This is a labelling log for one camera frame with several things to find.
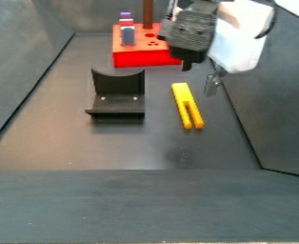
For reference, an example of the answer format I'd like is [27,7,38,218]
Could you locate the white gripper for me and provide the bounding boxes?
[203,0,275,96]

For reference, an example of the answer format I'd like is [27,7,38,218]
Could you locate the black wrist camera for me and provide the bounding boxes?
[157,0,219,71]

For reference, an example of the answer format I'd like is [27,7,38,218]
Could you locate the yellow forked square-circle object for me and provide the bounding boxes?
[171,83,203,130]

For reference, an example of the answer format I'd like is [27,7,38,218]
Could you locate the black curved fixture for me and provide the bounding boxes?
[85,70,145,117]

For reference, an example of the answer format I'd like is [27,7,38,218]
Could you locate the purple rectangular peg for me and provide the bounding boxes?
[121,11,131,19]

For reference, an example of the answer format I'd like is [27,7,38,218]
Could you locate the dark brown cylinder peg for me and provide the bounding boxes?
[142,0,153,30]

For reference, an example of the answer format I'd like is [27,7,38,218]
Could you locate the pink-red square peg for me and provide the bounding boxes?
[119,19,133,27]

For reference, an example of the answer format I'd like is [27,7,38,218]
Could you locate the red peg board base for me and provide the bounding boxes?
[111,23,181,68]

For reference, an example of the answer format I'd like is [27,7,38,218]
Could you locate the black camera cable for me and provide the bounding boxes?
[253,0,279,40]

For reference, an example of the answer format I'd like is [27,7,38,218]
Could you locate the blue notched peg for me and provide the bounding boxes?
[121,26,134,46]

